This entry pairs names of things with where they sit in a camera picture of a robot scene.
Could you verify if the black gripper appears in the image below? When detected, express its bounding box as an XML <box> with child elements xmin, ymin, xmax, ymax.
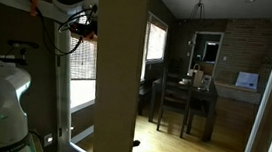
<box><xmin>78</xmin><ymin>12</ymin><xmax>100</xmax><ymax>36</ymax></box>

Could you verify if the black door hinge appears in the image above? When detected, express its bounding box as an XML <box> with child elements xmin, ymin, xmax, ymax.
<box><xmin>55</xmin><ymin>55</ymin><xmax>63</xmax><ymax>68</ymax></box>
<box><xmin>57</xmin><ymin>127</ymin><xmax>64</xmax><ymax>139</ymax></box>

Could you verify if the bright framed window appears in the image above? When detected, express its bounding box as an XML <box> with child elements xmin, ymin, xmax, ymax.
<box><xmin>144</xmin><ymin>13</ymin><xmax>170</xmax><ymax>66</ymax></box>

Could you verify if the dark wooden bench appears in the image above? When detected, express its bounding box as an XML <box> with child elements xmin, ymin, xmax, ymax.
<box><xmin>136</xmin><ymin>79</ymin><xmax>155</xmax><ymax>118</ymax></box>

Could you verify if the dark wooden slat chair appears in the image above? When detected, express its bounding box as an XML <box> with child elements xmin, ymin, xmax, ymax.
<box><xmin>154</xmin><ymin>65</ymin><xmax>195</xmax><ymax>139</ymax></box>

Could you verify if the brown paper bag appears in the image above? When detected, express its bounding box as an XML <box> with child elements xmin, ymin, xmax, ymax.
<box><xmin>190</xmin><ymin>62</ymin><xmax>206</xmax><ymax>90</ymax></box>

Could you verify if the clear glass container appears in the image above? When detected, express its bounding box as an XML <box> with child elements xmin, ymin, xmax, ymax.
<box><xmin>199</xmin><ymin>74</ymin><xmax>213</xmax><ymax>91</ymax></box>

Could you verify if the dark wooden dining table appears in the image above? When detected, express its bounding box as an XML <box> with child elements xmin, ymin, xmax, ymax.
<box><xmin>145</xmin><ymin>75</ymin><xmax>221</xmax><ymax>144</ymax></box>

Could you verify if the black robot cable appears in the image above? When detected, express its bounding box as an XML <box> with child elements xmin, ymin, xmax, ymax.
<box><xmin>27</xmin><ymin>0</ymin><xmax>99</xmax><ymax>60</ymax></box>

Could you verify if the black camera on mount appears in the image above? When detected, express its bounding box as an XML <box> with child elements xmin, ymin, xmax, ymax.
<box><xmin>4</xmin><ymin>38</ymin><xmax>41</xmax><ymax>68</ymax></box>

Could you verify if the white door frame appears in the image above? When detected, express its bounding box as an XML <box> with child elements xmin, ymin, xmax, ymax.
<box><xmin>39</xmin><ymin>21</ymin><xmax>82</xmax><ymax>152</ymax></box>

